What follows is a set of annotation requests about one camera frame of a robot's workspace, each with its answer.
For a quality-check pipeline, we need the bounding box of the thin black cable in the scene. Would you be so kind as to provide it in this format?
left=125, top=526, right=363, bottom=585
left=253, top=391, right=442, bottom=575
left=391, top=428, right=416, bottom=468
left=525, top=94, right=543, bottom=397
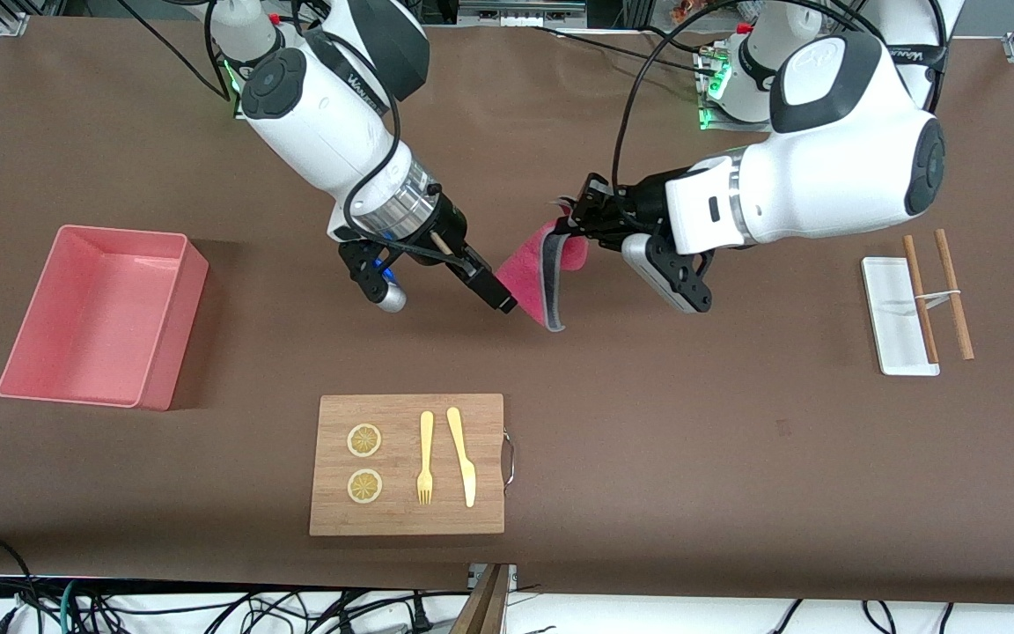
left=115, top=0, right=231, bottom=100

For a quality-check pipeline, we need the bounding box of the small metal bracket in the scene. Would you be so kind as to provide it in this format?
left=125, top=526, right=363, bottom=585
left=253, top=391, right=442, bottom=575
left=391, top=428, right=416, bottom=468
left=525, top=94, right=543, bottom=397
left=468, top=564, right=518, bottom=593

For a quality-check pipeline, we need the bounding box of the grey device with ports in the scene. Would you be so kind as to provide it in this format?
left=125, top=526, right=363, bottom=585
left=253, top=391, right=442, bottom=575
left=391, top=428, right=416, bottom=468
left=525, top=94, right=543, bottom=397
left=459, top=0, right=587, bottom=26

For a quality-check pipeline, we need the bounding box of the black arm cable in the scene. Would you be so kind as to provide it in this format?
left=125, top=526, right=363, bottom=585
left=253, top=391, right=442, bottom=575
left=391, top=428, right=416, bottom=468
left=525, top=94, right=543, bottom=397
left=296, top=0, right=477, bottom=265
left=611, top=0, right=834, bottom=196

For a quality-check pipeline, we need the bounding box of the pink cloth with grey edge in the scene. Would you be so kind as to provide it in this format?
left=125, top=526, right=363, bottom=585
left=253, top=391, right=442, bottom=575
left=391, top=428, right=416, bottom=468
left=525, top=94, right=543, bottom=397
left=496, top=218, right=590, bottom=333

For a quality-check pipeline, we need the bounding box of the brown table cover sheet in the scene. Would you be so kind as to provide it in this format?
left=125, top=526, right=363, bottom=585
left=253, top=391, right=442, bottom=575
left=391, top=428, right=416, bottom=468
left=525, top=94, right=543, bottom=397
left=0, top=16, right=1014, bottom=607

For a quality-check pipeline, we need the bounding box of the pink plastic bin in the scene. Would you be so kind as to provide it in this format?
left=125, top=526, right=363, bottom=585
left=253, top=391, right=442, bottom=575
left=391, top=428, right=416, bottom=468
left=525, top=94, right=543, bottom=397
left=0, top=225, right=209, bottom=412

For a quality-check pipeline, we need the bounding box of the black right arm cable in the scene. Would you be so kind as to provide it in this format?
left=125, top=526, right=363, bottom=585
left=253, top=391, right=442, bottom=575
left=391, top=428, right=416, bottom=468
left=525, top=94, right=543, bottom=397
left=296, top=0, right=477, bottom=265

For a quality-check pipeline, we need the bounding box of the wooden plank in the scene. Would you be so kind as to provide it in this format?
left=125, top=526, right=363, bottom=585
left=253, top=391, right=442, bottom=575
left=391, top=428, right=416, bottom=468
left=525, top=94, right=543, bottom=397
left=450, top=564, right=512, bottom=634

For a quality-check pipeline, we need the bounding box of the yellow fork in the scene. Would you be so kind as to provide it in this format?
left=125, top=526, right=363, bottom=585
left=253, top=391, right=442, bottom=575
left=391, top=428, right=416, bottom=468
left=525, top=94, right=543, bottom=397
left=416, top=410, right=436, bottom=506

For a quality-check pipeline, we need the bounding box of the wooden cutting board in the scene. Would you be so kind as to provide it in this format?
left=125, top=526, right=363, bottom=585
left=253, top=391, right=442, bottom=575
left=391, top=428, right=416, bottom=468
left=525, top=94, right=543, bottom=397
left=309, top=394, right=506, bottom=537

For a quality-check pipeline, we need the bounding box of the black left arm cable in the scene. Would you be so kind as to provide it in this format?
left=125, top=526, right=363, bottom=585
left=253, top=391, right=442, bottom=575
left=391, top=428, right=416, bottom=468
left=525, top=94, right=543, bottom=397
left=611, top=0, right=834, bottom=196

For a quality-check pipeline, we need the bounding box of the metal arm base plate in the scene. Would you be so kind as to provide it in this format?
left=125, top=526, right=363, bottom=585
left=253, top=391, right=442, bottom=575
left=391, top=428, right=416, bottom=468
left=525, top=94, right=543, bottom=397
left=697, top=104, right=776, bottom=134

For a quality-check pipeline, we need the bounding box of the black cable on table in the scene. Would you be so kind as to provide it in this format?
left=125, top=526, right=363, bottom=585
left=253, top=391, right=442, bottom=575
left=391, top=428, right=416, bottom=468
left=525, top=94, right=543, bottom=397
left=529, top=24, right=724, bottom=80

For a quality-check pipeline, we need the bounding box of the white rectangular tray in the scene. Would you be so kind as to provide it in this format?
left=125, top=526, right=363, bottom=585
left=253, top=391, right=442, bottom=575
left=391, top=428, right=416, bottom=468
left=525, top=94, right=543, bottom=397
left=861, top=255, right=942, bottom=378

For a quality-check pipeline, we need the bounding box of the lemon slice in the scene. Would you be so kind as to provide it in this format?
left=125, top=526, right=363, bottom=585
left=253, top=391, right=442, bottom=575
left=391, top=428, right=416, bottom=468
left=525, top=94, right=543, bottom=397
left=347, top=469, right=384, bottom=505
left=347, top=424, right=384, bottom=459

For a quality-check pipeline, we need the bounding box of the yellow knife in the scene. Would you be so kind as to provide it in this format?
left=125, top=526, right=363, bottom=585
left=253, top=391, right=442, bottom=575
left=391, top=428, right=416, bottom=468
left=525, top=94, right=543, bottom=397
left=445, top=406, right=478, bottom=509

